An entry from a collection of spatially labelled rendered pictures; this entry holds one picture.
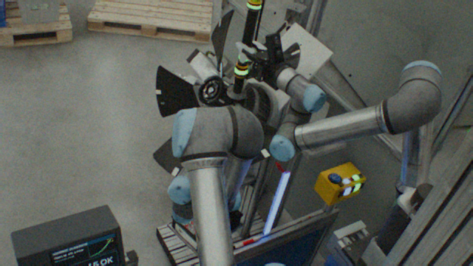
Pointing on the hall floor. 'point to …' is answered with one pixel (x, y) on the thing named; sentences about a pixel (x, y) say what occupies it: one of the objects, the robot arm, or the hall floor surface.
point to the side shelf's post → (287, 185)
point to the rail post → (318, 244)
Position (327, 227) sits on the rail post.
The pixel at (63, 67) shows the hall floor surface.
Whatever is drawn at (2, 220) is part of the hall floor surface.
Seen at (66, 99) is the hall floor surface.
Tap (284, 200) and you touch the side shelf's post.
